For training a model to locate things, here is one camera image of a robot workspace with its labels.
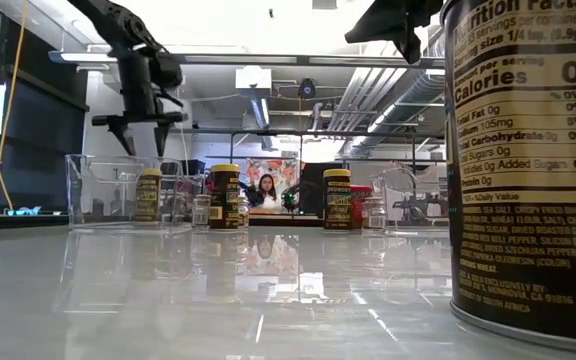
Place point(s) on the yellow lid spice jar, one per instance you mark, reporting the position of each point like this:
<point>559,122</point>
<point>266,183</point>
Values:
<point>148,200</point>
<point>224,200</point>
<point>337,200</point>
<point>528,175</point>

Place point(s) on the white glossy table sheet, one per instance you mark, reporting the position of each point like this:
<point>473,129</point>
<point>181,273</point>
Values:
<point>218,300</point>

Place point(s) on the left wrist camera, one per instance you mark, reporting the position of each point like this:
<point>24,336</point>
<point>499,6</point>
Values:
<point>169,70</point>

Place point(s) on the silver ventilation duct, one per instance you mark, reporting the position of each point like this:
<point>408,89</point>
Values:
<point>413,95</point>

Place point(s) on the clear plastic bin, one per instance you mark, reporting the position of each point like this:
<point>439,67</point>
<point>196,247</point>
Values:
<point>103,212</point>
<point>408,227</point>

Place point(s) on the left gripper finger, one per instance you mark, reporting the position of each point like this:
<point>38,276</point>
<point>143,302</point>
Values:
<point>122,136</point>
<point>162,137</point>

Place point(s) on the person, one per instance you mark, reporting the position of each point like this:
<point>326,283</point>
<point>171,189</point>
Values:
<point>268,195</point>

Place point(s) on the overhead light bar beam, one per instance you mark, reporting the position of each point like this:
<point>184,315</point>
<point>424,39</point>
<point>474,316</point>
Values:
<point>268,59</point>

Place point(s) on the black background screen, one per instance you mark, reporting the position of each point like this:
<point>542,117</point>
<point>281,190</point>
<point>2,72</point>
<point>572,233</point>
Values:
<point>313,190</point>

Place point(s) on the black round ceiling camera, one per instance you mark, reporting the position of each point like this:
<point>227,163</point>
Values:
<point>307,89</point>

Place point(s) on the red lid spice tin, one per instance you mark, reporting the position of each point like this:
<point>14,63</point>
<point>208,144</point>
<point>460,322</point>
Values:
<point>357,205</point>

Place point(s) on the black metal shelf rack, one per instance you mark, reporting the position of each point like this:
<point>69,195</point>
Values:
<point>208,131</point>

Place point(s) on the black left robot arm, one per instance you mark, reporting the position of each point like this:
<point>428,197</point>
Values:
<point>113,22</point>

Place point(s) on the colourful flower poster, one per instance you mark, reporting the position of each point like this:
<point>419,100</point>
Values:
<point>280,172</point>

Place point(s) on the white ceiling box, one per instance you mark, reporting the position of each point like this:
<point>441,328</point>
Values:
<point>253,77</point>

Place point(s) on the black storage box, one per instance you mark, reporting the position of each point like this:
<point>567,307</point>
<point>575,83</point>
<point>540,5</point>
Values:
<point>194,167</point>

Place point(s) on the black aluminium table frame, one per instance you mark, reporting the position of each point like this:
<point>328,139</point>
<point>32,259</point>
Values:
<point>28,221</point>

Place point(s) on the light blue cloth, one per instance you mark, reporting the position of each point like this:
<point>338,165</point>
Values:
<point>25,211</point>

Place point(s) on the background black robot arm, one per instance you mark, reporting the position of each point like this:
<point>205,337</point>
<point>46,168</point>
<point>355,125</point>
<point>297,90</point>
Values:
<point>292,200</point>

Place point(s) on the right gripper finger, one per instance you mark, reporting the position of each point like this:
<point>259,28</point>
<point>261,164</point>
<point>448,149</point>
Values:
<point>378,25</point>

